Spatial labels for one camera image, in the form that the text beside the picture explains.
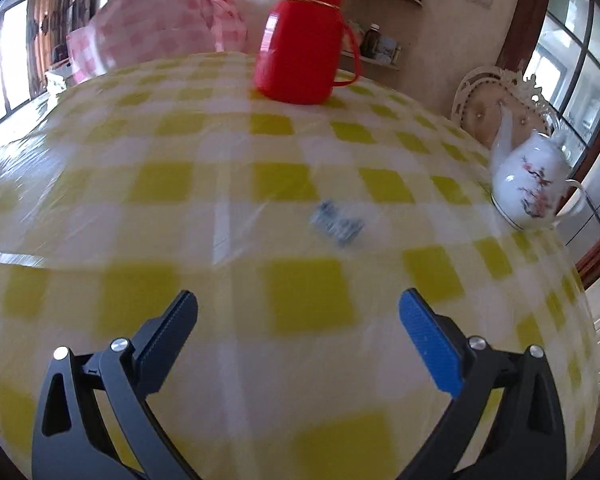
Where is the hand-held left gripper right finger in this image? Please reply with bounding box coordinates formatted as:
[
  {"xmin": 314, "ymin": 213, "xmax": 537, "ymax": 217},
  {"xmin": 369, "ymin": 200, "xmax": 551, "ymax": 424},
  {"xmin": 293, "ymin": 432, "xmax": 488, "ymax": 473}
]
[{"xmin": 399, "ymin": 287, "xmax": 568, "ymax": 480}]

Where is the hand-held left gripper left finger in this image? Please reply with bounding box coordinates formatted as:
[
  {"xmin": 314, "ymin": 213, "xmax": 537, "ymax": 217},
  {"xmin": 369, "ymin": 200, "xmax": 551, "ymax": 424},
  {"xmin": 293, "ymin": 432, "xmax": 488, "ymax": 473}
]
[{"xmin": 32, "ymin": 290, "xmax": 199, "ymax": 480}]

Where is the blue white candy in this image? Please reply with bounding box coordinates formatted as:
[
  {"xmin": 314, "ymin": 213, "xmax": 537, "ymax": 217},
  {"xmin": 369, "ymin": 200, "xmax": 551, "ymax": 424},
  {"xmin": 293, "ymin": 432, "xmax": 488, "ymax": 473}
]
[{"xmin": 309, "ymin": 200, "xmax": 365, "ymax": 247}]

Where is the yellow checkered tablecloth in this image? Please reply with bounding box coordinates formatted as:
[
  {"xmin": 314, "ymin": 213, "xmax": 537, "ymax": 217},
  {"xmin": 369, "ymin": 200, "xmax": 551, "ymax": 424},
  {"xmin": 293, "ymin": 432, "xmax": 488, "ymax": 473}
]
[{"xmin": 0, "ymin": 50, "xmax": 600, "ymax": 480}]

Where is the white floral teapot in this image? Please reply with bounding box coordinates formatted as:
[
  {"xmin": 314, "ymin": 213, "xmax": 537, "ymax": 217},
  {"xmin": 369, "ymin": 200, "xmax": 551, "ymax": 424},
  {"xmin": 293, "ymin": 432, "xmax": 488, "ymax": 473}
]
[{"xmin": 490, "ymin": 110, "xmax": 587, "ymax": 231}]

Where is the brown glass bottle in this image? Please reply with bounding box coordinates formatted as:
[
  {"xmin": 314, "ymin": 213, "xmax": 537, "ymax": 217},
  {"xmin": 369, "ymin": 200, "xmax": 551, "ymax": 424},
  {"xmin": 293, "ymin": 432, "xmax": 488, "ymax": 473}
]
[{"xmin": 360, "ymin": 24, "xmax": 382, "ymax": 59}]

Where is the pink checkered food cover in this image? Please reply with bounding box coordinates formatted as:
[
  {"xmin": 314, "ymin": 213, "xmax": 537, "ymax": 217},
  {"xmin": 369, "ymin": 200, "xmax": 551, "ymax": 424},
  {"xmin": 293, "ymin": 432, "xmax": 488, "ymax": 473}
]
[{"xmin": 66, "ymin": 0, "xmax": 220, "ymax": 86}]

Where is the red thermos jug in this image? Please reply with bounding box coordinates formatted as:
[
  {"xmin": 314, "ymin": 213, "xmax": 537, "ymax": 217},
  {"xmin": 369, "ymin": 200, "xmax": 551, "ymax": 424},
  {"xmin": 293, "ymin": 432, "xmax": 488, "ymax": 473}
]
[{"xmin": 254, "ymin": 0, "xmax": 361, "ymax": 106}]

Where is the pink checkered cloth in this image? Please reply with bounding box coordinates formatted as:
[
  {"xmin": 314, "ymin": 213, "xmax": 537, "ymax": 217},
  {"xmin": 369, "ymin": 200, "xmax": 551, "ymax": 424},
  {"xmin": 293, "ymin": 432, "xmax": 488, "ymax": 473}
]
[{"xmin": 207, "ymin": 0, "xmax": 249, "ymax": 54}]

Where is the wooden framed glass door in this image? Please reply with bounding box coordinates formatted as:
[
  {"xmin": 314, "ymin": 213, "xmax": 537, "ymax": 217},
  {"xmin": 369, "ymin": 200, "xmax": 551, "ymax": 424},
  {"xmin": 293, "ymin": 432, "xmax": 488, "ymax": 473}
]
[{"xmin": 500, "ymin": 0, "xmax": 600, "ymax": 161}]

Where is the brown patterned curtain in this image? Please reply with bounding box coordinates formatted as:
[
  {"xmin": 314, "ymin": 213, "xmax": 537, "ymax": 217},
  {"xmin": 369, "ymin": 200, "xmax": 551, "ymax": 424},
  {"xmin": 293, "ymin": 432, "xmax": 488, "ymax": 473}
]
[{"xmin": 26, "ymin": 0, "xmax": 76, "ymax": 77}]

